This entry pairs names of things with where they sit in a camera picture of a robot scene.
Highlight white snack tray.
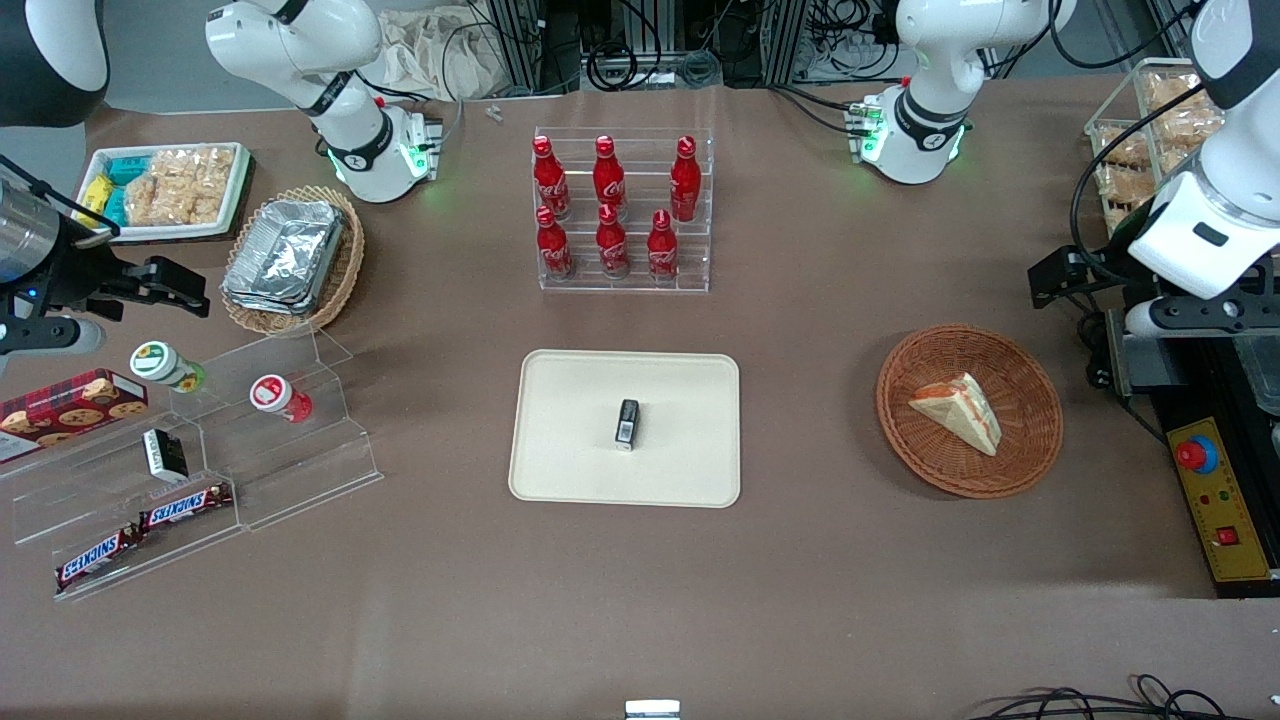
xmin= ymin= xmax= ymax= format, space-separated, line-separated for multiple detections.
xmin=78 ymin=142 xmax=253 ymax=244

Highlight green lid small bottle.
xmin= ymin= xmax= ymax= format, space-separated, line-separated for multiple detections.
xmin=129 ymin=340 xmax=208 ymax=394

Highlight coiled black cable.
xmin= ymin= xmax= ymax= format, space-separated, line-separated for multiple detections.
xmin=585 ymin=40 xmax=641 ymax=93

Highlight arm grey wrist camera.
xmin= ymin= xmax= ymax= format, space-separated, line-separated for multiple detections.
xmin=0 ymin=317 xmax=105 ymax=358
xmin=1125 ymin=293 xmax=1273 ymax=339

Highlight clear plastic cracker bin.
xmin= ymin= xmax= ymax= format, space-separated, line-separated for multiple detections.
xmin=1084 ymin=57 xmax=1233 ymax=241

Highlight clear acrylic bottle rack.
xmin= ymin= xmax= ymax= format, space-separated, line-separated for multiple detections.
xmin=533 ymin=126 xmax=715 ymax=294

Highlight rice cracker packet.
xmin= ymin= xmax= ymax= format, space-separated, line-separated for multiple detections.
xmin=124 ymin=150 xmax=194 ymax=227
xmin=186 ymin=146 xmax=237 ymax=224

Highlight round brown wicker basket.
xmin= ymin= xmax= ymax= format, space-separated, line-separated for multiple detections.
xmin=876 ymin=323 xmax=1065 ymax=500

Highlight small black white box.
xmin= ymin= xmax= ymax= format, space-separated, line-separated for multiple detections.
xmin=142 ymin=427 xmax=190 ymax=484

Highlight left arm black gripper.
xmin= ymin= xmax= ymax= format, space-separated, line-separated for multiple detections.
xmin=1029 ymin=222 xmax=1166 ymax=307

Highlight crackers in clear bags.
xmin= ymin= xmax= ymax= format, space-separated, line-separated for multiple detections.
xmin=1095 ymin=72 xmax=1226 ymax=213

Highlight snickers chocolate bar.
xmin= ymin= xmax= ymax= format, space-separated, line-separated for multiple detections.
xmin=54 ymin=526 xmax=142 ymax=592
xmin=137 ymin=483 xmax=234 ymax=532

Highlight grey metal plate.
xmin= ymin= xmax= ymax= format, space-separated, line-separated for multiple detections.
xmin=1104 ymin=307 xmax=1189 ymax=399

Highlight red cookie box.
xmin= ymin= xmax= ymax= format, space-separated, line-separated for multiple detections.
xmin=0 ymin=368 xmax=150 ymax=464

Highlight black floor cables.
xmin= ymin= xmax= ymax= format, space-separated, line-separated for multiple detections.
xmin=968 ymin=674 xmax=1269 ymax=720

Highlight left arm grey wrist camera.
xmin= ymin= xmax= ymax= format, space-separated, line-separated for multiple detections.
xmin=1125 ymin=293 xmax=1273 ymax=339

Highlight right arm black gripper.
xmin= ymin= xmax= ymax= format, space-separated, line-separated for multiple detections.
xmin=40 ymin=224 xmax=211 ymax=322

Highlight triangle sandwich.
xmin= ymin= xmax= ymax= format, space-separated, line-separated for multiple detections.
xmin=907 ymin=371 xmax=1003 ymax=458

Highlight yellow emergency stop box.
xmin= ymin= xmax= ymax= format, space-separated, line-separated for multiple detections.
xmin=1167 ymin=417 xmax=1277 ymax=584

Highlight beige plastic tray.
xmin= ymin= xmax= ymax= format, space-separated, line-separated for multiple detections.
xmin=507 ymin=349 xmax=742 ymax=509

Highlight beige cloth bag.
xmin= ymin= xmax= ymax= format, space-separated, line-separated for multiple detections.
xmin=378 ymin=8 xmax=503 ymax=102

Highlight black base cable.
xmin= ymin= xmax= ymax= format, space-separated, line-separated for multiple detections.
xmin=768 ymin=84 xmax=873 ymax=137

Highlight red cola bottle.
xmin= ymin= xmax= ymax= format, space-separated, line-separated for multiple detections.
xmin=592 ymin=135 xmax=629 ymax=223
xmin=669 ymin=136 xmax=704 ymax=224
xmin=595 ymin=204 xmax=632 ymax=280
xmin=532 ymin=135 xmax=572 ymax=222
xmin=646 ymin=210 xmax=682 ymax=282
xmin=535 ymin=206 xmax=577 ymax=282

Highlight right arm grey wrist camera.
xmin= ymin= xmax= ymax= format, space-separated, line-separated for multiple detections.
xmin=0 ymin=317 xmax=105 ymax=358

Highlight red lid small bottle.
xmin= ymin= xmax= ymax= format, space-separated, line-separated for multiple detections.
xmin=249 ymin=373 xmax=314 ymax=424

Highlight clear acrylic stepped shelf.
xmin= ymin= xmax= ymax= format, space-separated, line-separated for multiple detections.
xmin=0 ymin=328 xmax=385 ymax=603

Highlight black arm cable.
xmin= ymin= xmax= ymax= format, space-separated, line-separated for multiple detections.
xmin=1069 ymin=78 xmax=1219 ymax=263

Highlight oval wicker basket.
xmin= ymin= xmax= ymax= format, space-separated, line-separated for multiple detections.
xmin=219 ymin=185 xmax=367 ymax=337

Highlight stack of foil trays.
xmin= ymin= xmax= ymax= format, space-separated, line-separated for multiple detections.
xmin=222 ymin=199 xmax=347 ymax=314

